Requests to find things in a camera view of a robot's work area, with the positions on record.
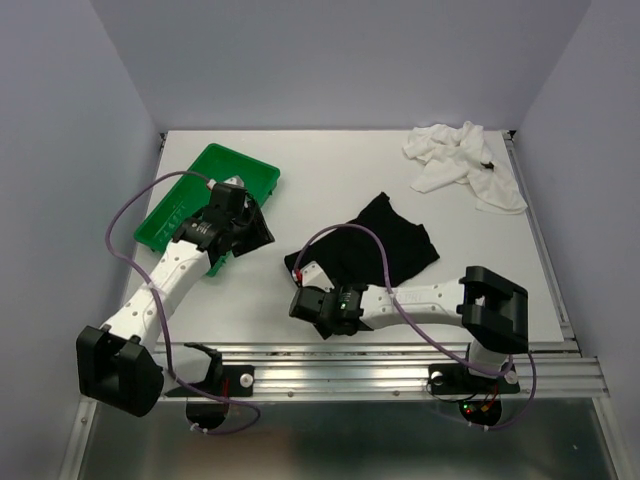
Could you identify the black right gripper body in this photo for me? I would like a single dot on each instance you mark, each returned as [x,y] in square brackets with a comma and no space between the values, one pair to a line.
[326,330]

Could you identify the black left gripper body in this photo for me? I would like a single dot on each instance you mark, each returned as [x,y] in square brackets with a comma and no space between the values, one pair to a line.
[251,231]

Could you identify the black t shirt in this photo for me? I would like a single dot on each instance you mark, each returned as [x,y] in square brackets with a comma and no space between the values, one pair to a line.
[351,256]

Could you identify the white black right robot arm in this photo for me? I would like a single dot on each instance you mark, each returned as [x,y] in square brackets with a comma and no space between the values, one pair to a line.
[491,308]

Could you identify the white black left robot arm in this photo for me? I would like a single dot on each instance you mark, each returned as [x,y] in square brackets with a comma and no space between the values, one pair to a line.
[115,360]

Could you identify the green plastic tray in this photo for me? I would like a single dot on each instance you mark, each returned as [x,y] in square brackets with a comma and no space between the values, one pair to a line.
[182,214]

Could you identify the white t shirt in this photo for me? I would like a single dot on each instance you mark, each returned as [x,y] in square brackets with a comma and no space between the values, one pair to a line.
[462,156]

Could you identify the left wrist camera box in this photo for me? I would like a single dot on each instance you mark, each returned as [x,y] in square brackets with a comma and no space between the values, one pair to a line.
[227,197]

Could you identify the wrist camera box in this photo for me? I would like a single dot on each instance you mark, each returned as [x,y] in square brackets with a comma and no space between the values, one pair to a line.
[227,197]
[312,295]

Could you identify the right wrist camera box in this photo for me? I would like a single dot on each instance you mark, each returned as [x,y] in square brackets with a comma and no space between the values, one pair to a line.
[312,295]

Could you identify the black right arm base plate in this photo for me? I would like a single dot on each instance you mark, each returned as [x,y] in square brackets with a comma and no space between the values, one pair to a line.
[455,380]

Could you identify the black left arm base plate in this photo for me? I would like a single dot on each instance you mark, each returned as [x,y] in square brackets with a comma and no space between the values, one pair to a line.
[233,381]

